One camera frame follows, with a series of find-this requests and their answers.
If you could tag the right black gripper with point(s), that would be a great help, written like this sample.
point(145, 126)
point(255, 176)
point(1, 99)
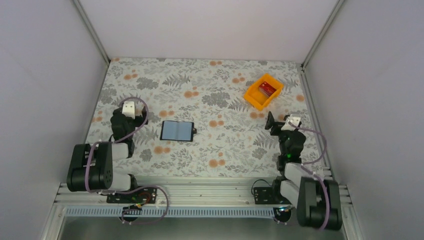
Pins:
point(270, 122)

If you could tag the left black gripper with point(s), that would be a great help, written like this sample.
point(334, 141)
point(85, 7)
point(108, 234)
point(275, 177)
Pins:
point(139, 122)

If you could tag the black card holder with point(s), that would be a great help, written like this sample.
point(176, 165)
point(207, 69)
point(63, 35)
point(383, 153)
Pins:
point(182, 131)

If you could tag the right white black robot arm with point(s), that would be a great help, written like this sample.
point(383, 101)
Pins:
point(316, 200)

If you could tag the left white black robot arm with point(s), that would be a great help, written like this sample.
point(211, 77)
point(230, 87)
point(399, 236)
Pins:
point(91, 166)

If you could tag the orange plastic bin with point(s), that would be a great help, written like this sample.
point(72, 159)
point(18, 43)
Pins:
point(258, 100)

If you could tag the floral table mat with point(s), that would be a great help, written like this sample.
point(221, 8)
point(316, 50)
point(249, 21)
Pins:
point(231, 139)

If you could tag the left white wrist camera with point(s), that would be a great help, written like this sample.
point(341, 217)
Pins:
point(129, 109)

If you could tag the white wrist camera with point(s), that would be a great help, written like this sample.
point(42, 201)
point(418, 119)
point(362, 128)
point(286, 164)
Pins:
point(129, 109)
point(291, 122)

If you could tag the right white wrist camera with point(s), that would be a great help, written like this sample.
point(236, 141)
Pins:
point(291, 122)

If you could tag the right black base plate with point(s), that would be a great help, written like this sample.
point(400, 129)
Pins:
point(268, 196)

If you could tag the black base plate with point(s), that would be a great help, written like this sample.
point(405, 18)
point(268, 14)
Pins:
point(268, 196)
point(146, 195)

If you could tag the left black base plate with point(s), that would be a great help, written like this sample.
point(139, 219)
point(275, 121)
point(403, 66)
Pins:
point(146, 195)

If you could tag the aluminium rail frame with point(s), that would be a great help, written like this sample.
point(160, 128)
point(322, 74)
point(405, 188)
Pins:
point(189, 192)

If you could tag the grey slotted cable duct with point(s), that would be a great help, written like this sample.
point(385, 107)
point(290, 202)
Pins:
point(173, 212)

